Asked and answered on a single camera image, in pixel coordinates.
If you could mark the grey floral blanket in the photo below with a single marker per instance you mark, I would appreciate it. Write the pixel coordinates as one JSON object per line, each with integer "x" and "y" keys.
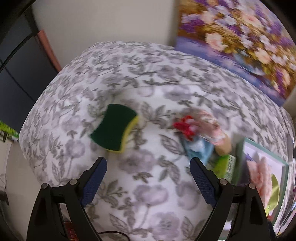
{"x": 148, "y": 92}

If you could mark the beige round puff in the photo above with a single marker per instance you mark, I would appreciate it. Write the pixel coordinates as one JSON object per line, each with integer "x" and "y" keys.
{"x": 223, "y": 144}

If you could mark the flower painting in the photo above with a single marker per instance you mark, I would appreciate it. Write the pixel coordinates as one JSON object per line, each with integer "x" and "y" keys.
{"x": 242, "y": 39}

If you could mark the green tissue packet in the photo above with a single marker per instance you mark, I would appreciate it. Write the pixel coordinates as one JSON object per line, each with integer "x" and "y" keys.
{"x": 222, "y": 165}

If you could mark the dark cabinet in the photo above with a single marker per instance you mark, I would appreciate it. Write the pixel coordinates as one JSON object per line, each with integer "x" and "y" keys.
{"x": 18, "y": 69}

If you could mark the red flower hair clip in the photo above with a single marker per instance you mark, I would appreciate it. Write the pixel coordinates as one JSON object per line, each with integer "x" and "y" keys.
{"x": 185, "y": 127}

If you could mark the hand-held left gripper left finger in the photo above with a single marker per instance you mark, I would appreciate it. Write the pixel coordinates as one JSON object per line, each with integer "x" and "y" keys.
{"x": 92, "y": 185}

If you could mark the pink fluffy towel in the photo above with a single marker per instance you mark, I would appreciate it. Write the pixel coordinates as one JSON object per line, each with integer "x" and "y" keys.
{"x": 261, "y": 177}

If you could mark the pink board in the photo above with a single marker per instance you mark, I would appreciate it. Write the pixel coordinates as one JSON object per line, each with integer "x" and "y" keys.
{"x": 49, "y": 51}

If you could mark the lime green cloth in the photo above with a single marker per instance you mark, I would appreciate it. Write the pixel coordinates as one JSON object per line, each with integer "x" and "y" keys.
{"x": 274, "y": 192}

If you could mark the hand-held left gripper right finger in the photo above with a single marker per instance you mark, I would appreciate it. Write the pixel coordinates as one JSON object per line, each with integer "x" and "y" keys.
{"x": 203, "y": 183}

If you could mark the pink floral scrunchie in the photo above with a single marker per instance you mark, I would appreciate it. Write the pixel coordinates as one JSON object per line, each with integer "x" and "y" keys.
{"x": 209, "y": 126}

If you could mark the green carton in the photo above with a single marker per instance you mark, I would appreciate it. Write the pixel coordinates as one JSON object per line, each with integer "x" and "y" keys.
{"x": 8, "y": 132}

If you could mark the red patterned rug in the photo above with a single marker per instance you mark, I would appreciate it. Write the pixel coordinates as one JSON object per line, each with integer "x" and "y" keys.
{"x": 70, "y": 231}

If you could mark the green box with white inside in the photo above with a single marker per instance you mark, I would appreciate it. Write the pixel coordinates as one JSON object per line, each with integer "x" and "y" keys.
{"x": 240, "y": 162}

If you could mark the green and yellow sponge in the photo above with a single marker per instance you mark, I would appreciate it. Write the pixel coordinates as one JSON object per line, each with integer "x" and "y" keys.
{"x": 113, "y": 127}

